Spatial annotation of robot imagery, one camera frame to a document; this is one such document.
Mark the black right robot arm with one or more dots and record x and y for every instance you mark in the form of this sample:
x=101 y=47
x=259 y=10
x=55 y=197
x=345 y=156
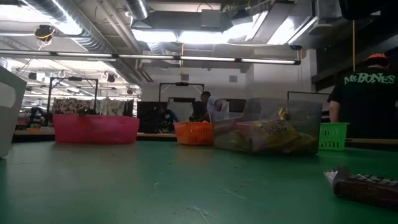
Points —
x=363 y=7

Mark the person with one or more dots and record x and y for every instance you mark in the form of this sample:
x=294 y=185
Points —
x=169 y=116
x=200 y=109
x=367 y=99

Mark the grey fabric panel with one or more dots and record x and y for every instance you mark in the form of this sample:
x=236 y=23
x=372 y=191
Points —
x=182 y=110

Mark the orange plastic basket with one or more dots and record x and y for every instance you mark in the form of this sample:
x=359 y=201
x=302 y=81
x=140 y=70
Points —
x=194 y=133

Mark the black monitor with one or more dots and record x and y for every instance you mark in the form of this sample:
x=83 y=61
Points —
x=149 y=115

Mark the long ceiling tube light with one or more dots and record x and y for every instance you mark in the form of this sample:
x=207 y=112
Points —
x=267 y=61

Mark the pale cloth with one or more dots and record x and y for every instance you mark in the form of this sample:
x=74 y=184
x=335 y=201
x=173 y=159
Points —
x=109 y=107

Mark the pink plastic bin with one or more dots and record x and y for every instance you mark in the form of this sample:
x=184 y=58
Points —
x=96 y=129

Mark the smoky transparent plastic bin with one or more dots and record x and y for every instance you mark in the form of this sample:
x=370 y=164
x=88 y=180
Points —
x=308 y=112

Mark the patterned cloth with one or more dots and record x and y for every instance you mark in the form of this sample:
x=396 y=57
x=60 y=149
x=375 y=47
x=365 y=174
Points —
x=71 y=105

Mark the green plastic basket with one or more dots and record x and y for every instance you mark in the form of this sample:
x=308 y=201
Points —
x=332 y=137

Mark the white ventilation unit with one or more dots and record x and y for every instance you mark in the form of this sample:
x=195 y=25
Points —
x=326 y=7

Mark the brown Hershey's packet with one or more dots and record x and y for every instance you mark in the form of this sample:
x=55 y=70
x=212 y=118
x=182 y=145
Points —
x=367 y=189

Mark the black camera frame stand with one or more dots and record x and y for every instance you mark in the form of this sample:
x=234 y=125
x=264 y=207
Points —
x=74 y=78
x=182 y=83

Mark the black dome camera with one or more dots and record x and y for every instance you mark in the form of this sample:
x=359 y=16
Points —
x=295 y=47

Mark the silver ventilation duct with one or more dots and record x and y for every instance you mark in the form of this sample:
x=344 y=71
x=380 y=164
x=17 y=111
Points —
x=90 y=43

